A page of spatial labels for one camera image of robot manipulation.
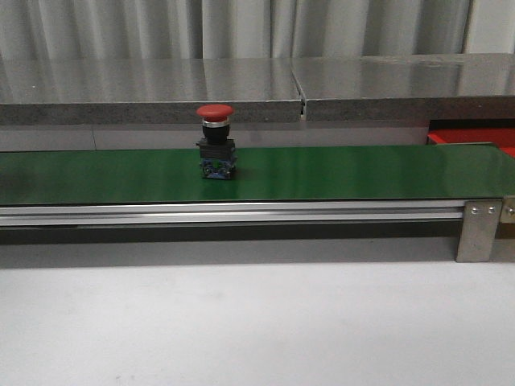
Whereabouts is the steel conveyor support bracket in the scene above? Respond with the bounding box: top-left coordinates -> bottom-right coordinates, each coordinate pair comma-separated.
455,199 -> 502,263

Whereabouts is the grey stone countertop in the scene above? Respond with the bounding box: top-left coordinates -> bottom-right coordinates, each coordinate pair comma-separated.
0,53 -> 515,152

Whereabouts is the red mushroom push button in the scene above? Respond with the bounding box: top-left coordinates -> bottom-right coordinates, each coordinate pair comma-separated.
196,104 -> 237,180

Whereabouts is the red plastic tray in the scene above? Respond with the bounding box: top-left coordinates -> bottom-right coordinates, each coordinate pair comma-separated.
427,128 -> 515,158

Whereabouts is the green conveyor belt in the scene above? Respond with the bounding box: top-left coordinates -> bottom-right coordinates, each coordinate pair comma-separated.
1,145 -> 514,206

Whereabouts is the white pleated curtain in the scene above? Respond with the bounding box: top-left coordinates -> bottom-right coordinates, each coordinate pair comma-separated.
1,1 -> 514,60

